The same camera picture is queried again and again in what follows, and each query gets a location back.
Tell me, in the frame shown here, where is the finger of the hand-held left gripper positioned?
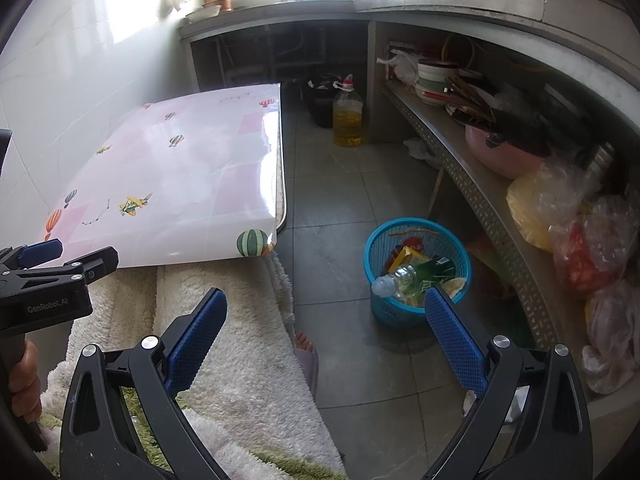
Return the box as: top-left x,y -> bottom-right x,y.
0,239 -> 64,272
7,246 -> 120,288

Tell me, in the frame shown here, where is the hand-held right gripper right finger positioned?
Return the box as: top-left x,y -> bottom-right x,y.
422,285 -> 593,480

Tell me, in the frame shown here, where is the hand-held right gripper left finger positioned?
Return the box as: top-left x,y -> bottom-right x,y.
59,287 -> 231,480

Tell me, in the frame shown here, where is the blue plastic mesh basket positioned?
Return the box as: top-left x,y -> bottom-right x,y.
363,217 -> 472,330

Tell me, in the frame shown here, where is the white yellow medicine box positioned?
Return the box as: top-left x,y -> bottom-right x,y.
387,246 -> 431,273

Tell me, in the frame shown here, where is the person's left hand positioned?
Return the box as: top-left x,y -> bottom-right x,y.
7,340 -> 43,423

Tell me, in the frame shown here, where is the white fluffy robe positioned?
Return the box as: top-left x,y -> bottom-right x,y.
37,250 -> 351,480

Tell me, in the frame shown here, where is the white crumpled paper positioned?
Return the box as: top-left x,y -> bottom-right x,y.
440,277 -> 469,304

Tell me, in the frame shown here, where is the dark green striped packet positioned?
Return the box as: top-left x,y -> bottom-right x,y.
415,256 -> 457,292

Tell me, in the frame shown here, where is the clear plastic bottle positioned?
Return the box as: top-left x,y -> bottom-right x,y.
371,264 -> 438,307

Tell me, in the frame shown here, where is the perforated metal shelf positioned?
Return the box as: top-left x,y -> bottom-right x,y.
382,80 -> 640,426

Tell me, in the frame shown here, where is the table with balloon print cover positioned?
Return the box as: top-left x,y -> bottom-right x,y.
27,83 -> 287,270

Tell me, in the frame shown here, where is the purple slipper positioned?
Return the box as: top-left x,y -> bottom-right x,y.
295,347 -> 321,403

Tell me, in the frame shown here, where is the yellow plastic bag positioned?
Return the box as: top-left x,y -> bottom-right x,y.
506,157 -> 608,253

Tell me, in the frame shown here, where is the red plastic bag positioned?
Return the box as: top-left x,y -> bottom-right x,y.
549,195 -> 640,301

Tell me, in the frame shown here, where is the pale pink plastic bag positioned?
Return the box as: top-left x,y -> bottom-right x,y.
582,280 -> 640,395

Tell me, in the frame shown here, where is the green fuzzy cloth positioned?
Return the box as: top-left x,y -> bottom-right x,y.
37,385 -> 348,480

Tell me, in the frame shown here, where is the pink cooking pot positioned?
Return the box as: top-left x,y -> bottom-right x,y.
465,122 -> 551,181

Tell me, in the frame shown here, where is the dark plastic bag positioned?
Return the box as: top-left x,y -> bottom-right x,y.
492,85 -> 616,171

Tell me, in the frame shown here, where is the yellow cooking oil bottle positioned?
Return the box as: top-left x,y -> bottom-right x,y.
332,75 -> 364,148

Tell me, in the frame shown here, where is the stack of bowls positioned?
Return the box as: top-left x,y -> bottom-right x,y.
415,59 -> 460,107

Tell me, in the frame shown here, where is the white bowl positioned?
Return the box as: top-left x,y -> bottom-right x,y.
185,6 -> 222,23

